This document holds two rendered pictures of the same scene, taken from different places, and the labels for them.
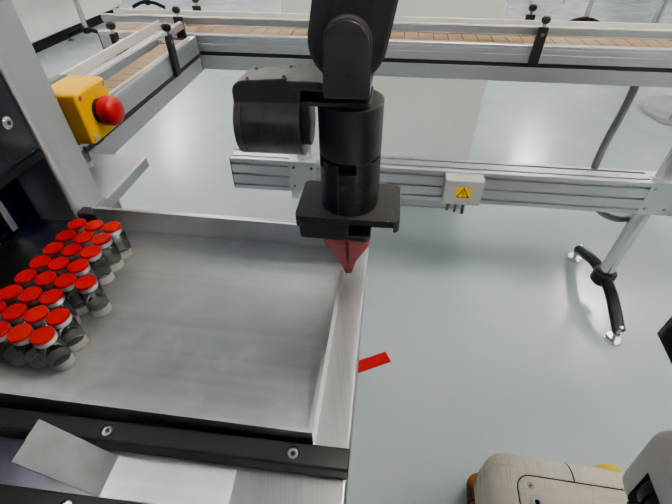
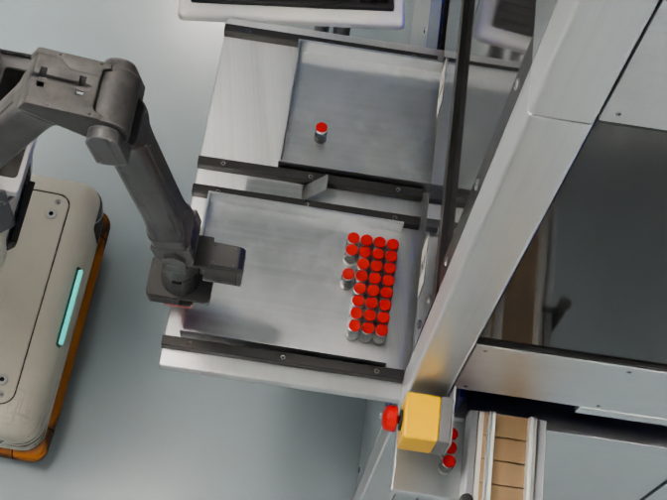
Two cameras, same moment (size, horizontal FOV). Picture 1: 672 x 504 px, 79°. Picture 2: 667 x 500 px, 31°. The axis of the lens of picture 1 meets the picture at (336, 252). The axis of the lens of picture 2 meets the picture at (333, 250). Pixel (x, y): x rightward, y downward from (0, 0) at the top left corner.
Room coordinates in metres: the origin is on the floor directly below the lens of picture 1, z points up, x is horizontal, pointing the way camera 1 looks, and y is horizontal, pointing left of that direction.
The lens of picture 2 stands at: (1.11, 0.09, 2.76)
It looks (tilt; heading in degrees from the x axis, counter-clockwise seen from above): 65 degrees down; 171
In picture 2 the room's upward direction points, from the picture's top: 11 degrees clockwise
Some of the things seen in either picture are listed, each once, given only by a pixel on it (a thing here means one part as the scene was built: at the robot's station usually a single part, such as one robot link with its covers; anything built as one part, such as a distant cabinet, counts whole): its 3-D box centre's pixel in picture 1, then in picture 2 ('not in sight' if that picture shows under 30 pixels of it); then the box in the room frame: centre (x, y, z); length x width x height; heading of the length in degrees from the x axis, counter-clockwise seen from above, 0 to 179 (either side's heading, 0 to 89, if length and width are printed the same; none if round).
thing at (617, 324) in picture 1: (598, 283); not in sight; (1.11, -1.03, 0.07); 0.50 x 0.08 x 0.14; 173
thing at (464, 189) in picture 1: (462, 189); not in sight; (1.12, -0.41, 0.50); 0.12 x 0.05 x 0.09; 83
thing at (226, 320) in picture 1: (178, 301); (294, 278); (0.29, 0.17, 0.90); 0.34 x 0.26 x 0.04; 83
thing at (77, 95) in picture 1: (76, 109); (423, 423); (0.57, 0.37, 0.99); 0.08 x 0.07 x 0.07; 83
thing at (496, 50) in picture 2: not in sight; (496, 52); (0.24, 0.39, 1.50); 0.43 x 0.01 x 0.59; 173
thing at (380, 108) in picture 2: not in sight; (381, 117); (-0.03, 0.32, 0.90); 0.34 x 0.26 x 0.04; 83
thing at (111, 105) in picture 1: (107, 110); (394, 419); (0.56, 0.32, 0.99); 0.04 x 0.04 x 0.04; 83
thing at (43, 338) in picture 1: (53, 349); (352, 243); (0.23, 0.27, 0.90); 0.02 x 0.02 x 0.05
